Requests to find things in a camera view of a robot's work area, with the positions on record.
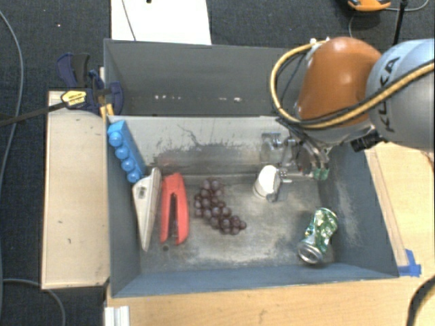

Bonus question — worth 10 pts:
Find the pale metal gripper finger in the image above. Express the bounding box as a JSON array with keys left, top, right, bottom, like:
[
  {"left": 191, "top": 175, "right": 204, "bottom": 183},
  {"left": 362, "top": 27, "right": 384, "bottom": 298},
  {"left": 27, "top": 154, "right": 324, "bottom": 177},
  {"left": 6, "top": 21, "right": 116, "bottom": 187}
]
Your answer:
[
  {"left": 266, "top": 168, "right": 294, "bottom": 203},
  {"left": 260, "top": 132, "right": 284, "bottom": 164}
]

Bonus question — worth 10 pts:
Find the white cup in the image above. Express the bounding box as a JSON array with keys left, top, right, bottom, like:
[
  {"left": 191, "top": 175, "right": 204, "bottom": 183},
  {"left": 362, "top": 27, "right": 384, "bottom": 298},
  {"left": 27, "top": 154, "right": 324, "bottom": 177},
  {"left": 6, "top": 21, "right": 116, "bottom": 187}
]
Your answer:
[{"left": 252, "top": 164, "right": 282, "bottom": 200}]

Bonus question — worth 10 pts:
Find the crushed green drink can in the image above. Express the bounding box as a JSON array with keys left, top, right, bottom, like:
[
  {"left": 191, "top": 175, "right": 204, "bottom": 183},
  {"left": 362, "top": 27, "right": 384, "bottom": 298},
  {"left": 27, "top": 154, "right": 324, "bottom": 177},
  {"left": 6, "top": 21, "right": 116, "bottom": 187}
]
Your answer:
[{"left": 296, "top": 207, "right": 339, "bottom": 267}]

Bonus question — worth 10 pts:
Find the grey metal bin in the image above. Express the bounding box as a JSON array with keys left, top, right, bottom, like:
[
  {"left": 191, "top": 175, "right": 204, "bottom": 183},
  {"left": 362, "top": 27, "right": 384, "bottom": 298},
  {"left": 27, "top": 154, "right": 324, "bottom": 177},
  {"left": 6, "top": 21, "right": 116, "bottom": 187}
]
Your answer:
[{"left": 103, "top": 38, "right": 400, "bottom": 299}]

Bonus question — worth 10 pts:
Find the purple toy grape bunch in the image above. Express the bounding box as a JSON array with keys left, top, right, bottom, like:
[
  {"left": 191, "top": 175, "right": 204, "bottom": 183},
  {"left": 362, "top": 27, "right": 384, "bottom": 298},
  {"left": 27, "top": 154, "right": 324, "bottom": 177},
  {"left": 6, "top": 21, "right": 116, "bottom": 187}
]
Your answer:
[{"left": 193, "top": 179, "right": 248, "bottom": 236}]

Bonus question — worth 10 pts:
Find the red stapler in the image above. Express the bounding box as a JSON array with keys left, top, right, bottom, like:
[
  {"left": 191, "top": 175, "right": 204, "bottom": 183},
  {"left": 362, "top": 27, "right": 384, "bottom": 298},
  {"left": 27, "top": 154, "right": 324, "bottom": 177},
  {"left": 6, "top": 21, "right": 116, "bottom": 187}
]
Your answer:
[{"left": 159, "top": 172, "right": 190, "bottom": 246}]

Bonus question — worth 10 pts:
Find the white pointed plastic tool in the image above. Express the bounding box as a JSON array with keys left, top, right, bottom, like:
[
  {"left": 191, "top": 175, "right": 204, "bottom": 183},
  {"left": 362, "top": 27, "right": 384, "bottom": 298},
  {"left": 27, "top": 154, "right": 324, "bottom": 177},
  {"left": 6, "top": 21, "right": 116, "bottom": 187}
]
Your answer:
[{"left": 132, "top": 166, "right": 162, "bottom": 253}]

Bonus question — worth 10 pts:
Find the blue bumpy toy block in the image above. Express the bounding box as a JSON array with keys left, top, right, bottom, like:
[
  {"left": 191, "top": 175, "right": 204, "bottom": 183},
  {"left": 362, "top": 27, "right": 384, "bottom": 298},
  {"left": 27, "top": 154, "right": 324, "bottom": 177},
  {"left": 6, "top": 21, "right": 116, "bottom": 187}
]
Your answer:
[{"left": 106, "top": 120, "right": 147, "bottom": 184}]

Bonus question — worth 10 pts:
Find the pale wood flat board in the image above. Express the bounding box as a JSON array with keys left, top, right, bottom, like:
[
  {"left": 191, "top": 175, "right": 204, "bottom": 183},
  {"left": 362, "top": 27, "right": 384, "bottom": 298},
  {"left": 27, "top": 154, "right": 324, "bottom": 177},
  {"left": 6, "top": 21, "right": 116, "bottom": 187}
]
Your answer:
[{"left": 40, "top": 90, "right": 111, "bottom": 290}]

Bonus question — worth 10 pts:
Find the black cylinder on white bracket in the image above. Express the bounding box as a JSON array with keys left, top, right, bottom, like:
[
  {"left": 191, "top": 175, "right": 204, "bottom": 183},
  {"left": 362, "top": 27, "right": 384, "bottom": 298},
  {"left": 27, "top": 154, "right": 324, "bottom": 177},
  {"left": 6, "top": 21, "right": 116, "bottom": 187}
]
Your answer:
[{"left": 350, "top": 129, "right": 389, "bottom": 153}]

